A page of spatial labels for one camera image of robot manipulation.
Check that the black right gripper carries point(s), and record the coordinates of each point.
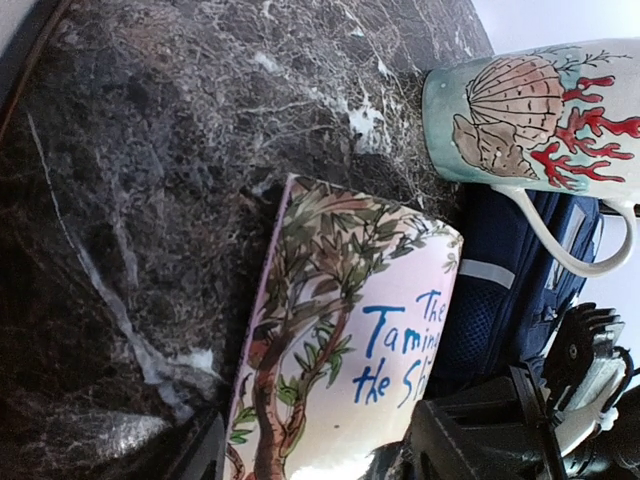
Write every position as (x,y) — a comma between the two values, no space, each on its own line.
(581,413)

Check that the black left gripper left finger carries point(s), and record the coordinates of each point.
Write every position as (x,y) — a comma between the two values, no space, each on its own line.
(203,455)

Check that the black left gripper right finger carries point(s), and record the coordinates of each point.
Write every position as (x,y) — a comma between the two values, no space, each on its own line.
(496,430)

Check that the navy blue student backpack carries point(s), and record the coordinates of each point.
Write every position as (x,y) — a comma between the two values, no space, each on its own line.
(510,294)

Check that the pink Taming of Shrew book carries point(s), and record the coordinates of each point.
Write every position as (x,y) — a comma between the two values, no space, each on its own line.
(343,337)

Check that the cream seashell mug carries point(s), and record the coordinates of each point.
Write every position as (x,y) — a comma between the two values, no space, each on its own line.
(561,118)

